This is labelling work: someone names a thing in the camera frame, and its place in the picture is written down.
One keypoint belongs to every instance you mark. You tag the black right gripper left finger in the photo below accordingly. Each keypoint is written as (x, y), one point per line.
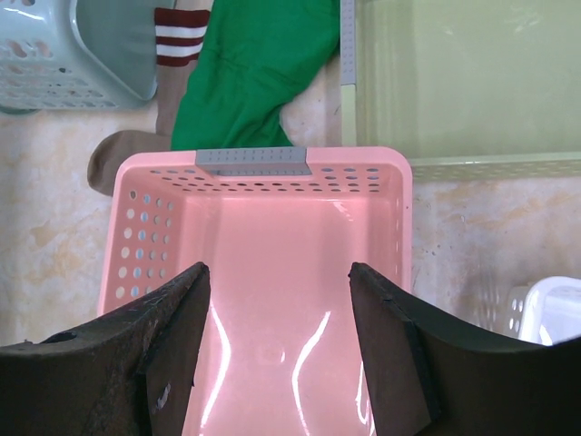
(128, 372)

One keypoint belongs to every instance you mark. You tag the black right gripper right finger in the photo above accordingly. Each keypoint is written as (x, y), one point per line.
(430, 373)

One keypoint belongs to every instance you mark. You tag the light blue laundry basket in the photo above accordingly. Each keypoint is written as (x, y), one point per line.
(78, 55)

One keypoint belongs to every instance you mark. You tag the white plastic basket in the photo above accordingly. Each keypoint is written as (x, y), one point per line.
(546, 312)

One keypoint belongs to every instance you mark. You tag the pink plastic basket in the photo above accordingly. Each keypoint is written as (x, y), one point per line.
(279, 229)

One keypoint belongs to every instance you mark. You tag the light green plastic basket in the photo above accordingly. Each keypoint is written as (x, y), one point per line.
(465, 90)

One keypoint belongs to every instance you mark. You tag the brown striped sock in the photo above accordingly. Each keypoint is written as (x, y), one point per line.
(179, 34)

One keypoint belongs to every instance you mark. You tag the green shirt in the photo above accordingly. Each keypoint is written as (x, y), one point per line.
(256, 57)

